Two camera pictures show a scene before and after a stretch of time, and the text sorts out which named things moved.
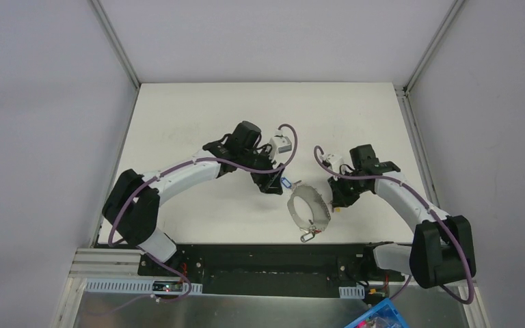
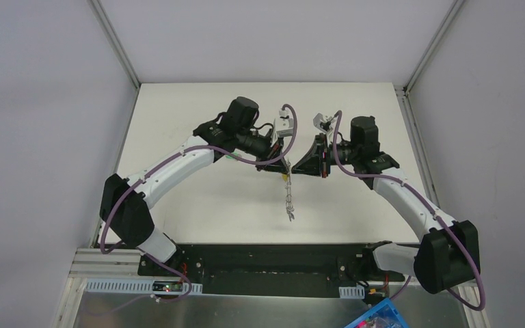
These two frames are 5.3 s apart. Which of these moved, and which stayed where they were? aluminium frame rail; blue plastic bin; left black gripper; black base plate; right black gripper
Moved: left black gripper; right black gripper
Stayed: aluminium frame rail; black base plate; blue plastic bin
